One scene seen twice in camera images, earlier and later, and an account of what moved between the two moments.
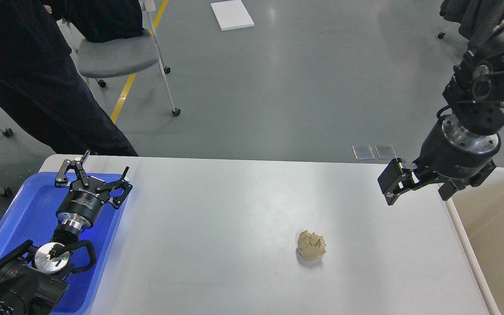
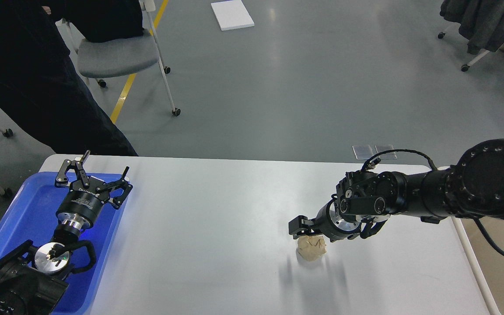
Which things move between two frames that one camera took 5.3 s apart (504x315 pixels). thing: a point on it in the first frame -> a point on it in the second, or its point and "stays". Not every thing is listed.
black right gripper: x=451 y=158 -> x=328 y=222
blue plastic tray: x=32 y=216 stays
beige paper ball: x=311 y=246 stays
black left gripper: x=82 y=206 stays
